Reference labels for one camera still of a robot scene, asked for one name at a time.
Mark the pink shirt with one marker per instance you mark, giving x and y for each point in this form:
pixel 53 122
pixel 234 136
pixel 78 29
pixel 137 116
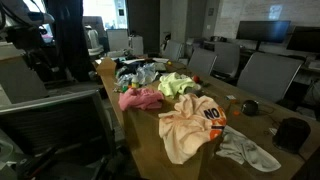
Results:
pixel 141 98

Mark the large cardboard box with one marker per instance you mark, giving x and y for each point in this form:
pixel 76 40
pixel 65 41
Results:
pixel 148 146

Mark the grey chair far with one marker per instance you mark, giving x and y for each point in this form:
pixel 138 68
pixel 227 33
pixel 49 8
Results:
pixel 173 50

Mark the grey chair middle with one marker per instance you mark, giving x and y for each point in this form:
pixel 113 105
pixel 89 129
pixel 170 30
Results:
pixel 202 61

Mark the red ball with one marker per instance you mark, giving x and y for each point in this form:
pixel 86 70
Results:
pixel 196 79

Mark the small round black speaker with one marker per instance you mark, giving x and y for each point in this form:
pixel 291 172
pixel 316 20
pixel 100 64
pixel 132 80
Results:
pixel 250 107

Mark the black monitor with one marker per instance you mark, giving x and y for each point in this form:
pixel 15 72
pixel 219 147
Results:
pixel 266 31
pixel 305 39

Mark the yellow-green towel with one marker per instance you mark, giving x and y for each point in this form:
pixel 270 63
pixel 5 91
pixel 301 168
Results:
pixel 174 83

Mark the grey chair near right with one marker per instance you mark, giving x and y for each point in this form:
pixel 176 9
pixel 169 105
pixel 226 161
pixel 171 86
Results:
pixel 268 76

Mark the grey chair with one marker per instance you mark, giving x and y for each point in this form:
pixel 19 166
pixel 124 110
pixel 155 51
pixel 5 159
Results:
pixel 173 50
pixel 202 61
pixel 268 76

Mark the peach printed shirt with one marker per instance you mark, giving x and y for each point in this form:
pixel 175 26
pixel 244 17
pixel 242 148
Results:
pixel 193 122

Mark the grey cloth on table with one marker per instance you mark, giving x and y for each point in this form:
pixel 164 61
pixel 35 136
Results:
pixel 239 148

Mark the crumpled clear plastic bags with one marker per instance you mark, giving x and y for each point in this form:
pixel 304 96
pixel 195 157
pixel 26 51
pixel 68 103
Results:
pixel 145 74

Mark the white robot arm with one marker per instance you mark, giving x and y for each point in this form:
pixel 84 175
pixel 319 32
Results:
pixel 21 26

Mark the yellow glue bottle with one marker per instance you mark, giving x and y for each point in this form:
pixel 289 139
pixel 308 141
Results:
pixel 135 82

